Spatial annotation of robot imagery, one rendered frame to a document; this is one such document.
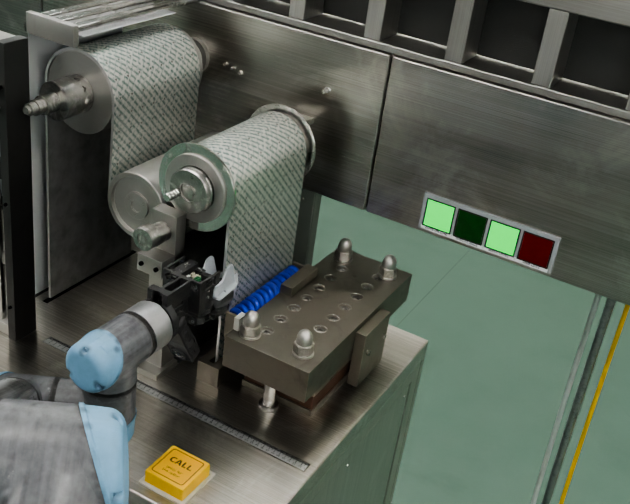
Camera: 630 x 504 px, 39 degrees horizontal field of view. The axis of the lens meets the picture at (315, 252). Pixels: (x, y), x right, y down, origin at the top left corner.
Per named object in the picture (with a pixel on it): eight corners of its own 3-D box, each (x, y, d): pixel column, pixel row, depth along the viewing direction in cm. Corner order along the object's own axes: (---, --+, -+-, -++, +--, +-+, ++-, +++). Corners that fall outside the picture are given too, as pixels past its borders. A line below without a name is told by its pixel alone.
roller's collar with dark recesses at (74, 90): (38, 114, 146) (37, 77, 143) (64, 106, 151) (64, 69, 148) (68, 126, 144) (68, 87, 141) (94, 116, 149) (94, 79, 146)
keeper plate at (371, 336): (346, 383, 159) (356, 332, 154) (371, 357, 167) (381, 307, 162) (359, 388, 158) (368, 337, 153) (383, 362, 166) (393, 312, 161)
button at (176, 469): (143, 482, 134) (144, 469, 132) (172, 456, 139) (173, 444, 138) (181, 502, 131) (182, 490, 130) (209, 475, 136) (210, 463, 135)
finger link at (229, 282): (253, 256, 147) (220, 278, 140) (249, 287, 150) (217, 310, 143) (237, 250, 148) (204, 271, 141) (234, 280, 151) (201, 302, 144)
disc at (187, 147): (156, 215, 149) (160, 131, 142) (158, 214, 149) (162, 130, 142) (231, 244, 143) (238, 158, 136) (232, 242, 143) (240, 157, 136)
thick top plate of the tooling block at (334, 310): (221, 365, 149) (224, 335, 146) (335, 271, 181) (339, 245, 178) (304, 403, 143) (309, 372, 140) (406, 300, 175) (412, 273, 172)
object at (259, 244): (218, 319, 152) (226, 222, 143) (289, 266, 170) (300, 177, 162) (220, 320, 152) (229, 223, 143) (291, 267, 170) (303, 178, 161)
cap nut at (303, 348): (287, 354, 144) (290, 330, 142) (298, 343, 147) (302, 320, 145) (306, 362, 143) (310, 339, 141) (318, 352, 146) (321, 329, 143)
